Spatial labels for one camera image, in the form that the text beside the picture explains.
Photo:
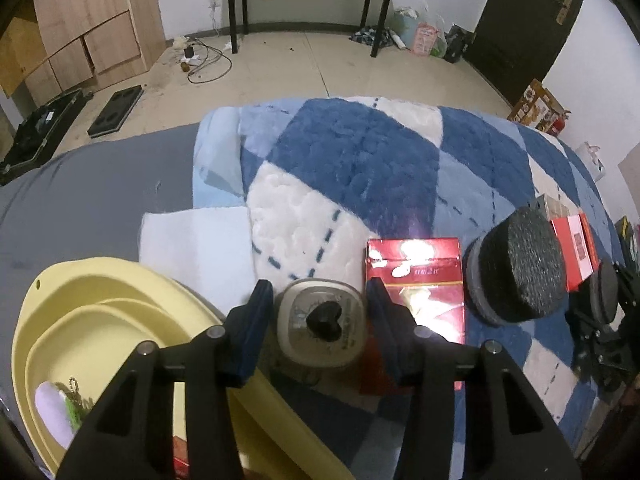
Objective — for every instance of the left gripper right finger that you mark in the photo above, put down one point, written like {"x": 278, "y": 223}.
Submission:
{"x": 509, "y": 433}

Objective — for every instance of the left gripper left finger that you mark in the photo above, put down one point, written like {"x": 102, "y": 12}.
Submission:
{"x": 128, "y": 433}

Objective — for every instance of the small red cigarette pack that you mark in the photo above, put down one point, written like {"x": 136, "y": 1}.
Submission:
{"x": 181, "y": 461}

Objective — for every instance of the red box gold lettering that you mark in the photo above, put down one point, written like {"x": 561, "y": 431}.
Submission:
{"x": 578, "y": 248}

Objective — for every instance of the black foam cylinder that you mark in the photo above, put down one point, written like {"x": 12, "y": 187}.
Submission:
{"x": 515, "y": 272}

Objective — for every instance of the red silver cigarette carton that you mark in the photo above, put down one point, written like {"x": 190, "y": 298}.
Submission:
{"x": 426, "y": 277}

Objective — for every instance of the white square tape dispenser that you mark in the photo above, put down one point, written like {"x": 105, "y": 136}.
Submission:
{"x": 321, "y": 323}

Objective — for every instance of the yellow plastic basin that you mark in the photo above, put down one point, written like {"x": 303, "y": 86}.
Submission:
{"x": 81, "y": 319}

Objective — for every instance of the red fire extinguisher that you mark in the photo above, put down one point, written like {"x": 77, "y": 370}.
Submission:
{"x": 559, "y": 124}

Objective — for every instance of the grey bed sheet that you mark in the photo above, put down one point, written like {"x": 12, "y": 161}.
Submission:
{"x": 85, "y": 203}

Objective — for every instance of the brown printed cardboard box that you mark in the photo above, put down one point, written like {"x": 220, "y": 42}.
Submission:
{"x": 537, "y": 108}

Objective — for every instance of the blue white checkered rug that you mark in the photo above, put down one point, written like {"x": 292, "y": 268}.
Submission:
{"x": 295, "y": 188}

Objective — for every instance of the black case on floor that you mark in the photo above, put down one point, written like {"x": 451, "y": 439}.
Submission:
{"x": 39, "y": 136}

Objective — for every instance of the black foam tray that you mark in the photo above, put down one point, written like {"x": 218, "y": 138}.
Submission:
{"x": 115, "y": 111}

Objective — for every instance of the dark door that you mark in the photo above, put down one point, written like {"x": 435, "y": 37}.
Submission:
{"x": 517, "y": 41}

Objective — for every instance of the pink bag on floor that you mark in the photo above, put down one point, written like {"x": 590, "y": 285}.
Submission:
{"x": 425, "y": 39}

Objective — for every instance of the wooden wardrobe cabinet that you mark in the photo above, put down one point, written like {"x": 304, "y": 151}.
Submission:
{"x": 51, "y": 46}

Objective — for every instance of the power strip with cables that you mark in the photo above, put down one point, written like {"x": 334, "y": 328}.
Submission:
{"x": 202, "y": 62}

